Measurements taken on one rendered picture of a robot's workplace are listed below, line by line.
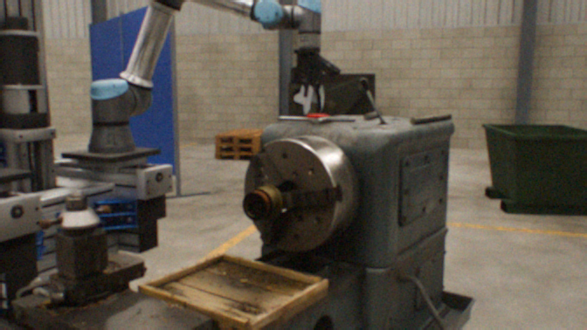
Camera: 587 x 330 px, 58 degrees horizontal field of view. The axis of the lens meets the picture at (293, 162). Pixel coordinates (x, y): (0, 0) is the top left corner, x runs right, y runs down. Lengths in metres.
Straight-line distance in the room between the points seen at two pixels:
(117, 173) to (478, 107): 9.95
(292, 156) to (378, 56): 10.06
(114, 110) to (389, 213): 0.92
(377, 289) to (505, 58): 9.91
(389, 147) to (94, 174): 0.95
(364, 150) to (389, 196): 0.15
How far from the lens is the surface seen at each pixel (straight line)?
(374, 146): 1.47
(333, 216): 1.38
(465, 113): 11.29
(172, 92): 6.33
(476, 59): 11.27
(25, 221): 1.43
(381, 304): 1.60
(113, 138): 1.79
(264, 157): 1.45
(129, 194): 1.74
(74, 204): 1.09
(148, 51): 1.89
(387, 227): 1.52
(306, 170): 1.40
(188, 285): 1.39
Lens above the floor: 1.40
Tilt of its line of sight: 9 degrees down
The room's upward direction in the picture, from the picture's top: straight up
